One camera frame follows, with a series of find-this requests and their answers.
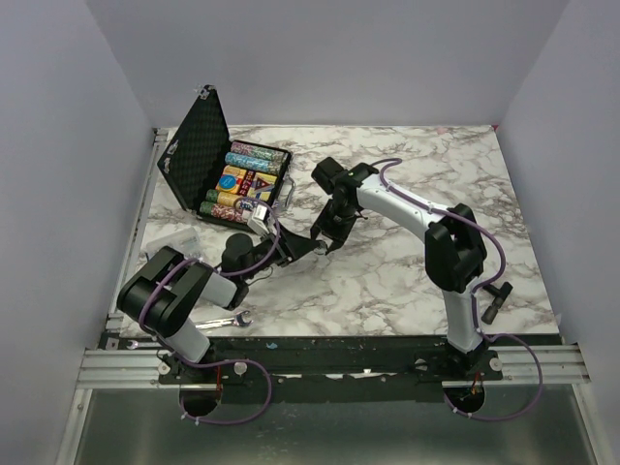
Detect red triangular dealer button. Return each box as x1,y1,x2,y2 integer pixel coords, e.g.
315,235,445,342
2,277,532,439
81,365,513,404
248,175,276,202

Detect silver combination wrench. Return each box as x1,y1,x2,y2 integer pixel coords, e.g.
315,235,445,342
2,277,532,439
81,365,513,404
195,311,253,330

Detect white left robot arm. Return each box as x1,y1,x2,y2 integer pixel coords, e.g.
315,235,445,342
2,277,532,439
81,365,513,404
116,229,326,383

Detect aluminium extrusion rail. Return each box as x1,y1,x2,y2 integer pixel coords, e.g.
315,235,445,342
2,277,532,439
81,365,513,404
77,350,160,389

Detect black poker set case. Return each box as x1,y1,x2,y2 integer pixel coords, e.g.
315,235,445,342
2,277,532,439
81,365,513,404
157,85,293,231

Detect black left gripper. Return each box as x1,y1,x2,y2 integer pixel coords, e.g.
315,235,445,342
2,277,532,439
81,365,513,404
242,222,319,281

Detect black mounting base plate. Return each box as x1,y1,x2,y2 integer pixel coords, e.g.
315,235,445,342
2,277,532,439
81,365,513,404
96,333,505,406

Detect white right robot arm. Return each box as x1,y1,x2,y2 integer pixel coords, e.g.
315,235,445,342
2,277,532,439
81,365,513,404
311,157,487,380

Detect clear plastic screw box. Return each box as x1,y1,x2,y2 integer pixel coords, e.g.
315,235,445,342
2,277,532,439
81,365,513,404
143,228,202,261

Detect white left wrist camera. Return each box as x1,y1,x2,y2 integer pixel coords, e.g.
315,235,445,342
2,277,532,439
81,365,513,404
247,204,270,237

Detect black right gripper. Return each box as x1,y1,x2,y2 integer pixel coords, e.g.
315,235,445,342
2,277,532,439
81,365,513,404
310,200,357,253

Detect black T-handle tool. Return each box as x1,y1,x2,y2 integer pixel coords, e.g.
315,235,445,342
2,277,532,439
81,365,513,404
481,282,513,325

